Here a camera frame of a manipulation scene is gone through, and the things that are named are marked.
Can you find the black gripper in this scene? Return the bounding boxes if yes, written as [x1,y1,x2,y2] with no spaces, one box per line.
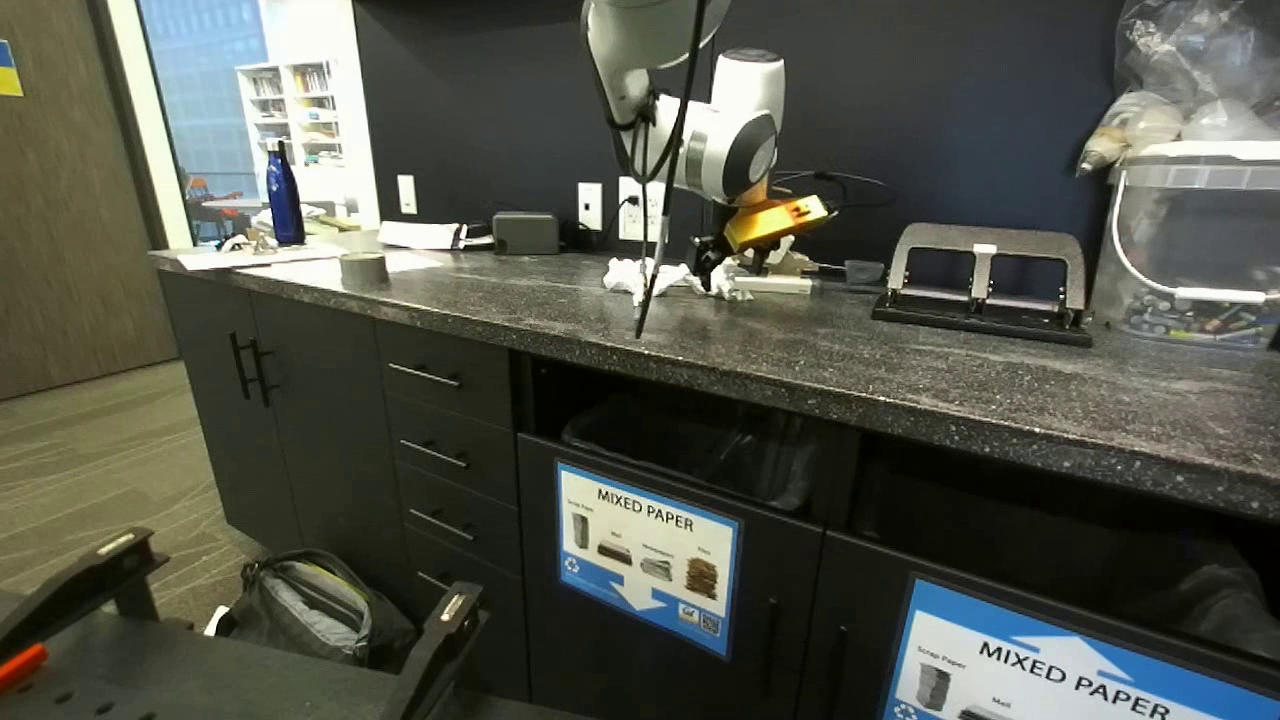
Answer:
[684,229,753,282]

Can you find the small white piece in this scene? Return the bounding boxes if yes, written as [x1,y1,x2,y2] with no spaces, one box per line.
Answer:
[747,267,824,301]

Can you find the black bin liner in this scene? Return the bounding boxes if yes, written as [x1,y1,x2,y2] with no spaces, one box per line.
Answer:
[856,450,1280,665]
[562,390,856,522]

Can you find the black power adapter box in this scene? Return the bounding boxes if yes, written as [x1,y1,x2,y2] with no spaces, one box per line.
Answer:
[487,206,565,254]

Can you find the grey three-hole punch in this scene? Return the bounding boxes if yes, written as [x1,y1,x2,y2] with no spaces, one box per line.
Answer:
[871,221,1098,352]

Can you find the white power strip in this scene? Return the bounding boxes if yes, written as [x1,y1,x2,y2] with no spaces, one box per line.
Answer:
[377,214,472,254]

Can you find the blue mixed paper sign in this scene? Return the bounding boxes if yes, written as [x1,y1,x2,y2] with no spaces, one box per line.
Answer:
[553,459,741,665]
[882,574,1280,720]

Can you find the blue metal water bottle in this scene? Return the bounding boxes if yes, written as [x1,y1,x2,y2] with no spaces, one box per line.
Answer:
[265,136,309,247]

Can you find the white shelf unit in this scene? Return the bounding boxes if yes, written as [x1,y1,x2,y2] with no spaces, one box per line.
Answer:
[235,56,344,222]

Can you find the dark grey counter cabinet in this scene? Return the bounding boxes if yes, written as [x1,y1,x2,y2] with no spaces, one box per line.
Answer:
[155,270,1280,720]

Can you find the clear plastic container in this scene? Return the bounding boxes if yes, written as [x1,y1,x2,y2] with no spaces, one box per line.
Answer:
[1088,139,1280,352]

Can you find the flat white paper sheet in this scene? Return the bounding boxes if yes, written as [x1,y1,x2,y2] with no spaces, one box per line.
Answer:
[155,239,315,274]

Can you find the clear plastic bag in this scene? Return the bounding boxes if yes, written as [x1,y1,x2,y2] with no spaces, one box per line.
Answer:
[1078,0,1280,180]

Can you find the black backpack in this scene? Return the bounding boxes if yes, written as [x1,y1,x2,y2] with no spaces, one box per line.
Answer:
[206,546,420,671]

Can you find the amber wrist camera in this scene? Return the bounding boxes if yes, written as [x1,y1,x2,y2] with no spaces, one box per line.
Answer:
[720,189,837,260]

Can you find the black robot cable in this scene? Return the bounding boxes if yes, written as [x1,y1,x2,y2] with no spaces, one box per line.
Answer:
[604,0,716,345]

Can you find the black bin door handle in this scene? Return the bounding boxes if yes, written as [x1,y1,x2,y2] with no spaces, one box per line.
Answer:
[755,591,792,714]
[830,620,860,720]

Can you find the yellow blue wall sticker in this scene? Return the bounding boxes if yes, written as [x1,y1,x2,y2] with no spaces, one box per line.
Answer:
[0,31,27,101]

